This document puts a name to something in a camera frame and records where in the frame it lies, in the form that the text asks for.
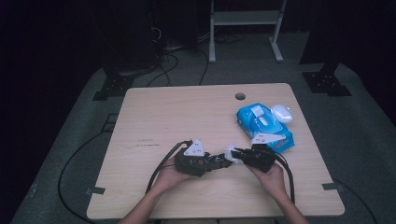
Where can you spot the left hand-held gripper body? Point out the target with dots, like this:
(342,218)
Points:
(190,163)

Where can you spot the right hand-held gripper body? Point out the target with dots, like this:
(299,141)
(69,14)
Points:
(261,158)

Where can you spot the white wet wipe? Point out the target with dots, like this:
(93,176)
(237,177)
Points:
(229,153)

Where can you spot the blue wet wipes pack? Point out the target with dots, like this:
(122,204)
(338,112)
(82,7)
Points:
(249,119)

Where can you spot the person's left hand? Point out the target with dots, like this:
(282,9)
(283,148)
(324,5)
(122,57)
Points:
(169,180)

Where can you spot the person's right hand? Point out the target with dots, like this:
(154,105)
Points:
(274,183)

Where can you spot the white oval plastic lid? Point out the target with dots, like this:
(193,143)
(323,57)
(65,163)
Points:
(281,114)

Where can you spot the black tape strip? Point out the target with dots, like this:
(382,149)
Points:
(332,186)
(96,190)

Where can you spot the black stand base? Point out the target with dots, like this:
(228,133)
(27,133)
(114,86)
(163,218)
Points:
(113,87)
(325,83)

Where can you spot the white metal stand frame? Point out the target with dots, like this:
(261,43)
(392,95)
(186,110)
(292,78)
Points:
(246,17)

